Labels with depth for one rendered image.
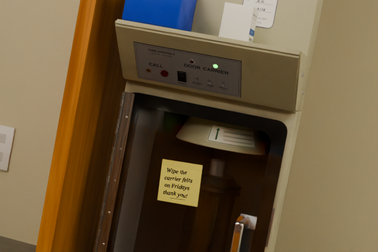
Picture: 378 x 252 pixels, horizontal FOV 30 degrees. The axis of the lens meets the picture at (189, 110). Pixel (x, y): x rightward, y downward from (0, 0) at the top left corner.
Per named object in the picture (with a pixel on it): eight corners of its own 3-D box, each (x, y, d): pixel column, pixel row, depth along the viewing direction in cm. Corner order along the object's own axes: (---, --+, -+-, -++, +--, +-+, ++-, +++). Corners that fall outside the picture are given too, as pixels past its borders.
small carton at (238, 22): (224, 40, 124) (230, 5, 123) (252, 44, 122) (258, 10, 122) (218, 37, 119) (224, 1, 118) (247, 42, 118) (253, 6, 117)
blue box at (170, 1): (139, 26, 130) (148, -23, 130) (190, 35, 128) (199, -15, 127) (121, 19, 120) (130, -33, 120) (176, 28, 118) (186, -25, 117)
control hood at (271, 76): (125, 78, 131) (135, 25, 131) (297, 112, 124) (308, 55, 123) (103, 76, 120) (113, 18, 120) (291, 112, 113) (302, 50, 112)
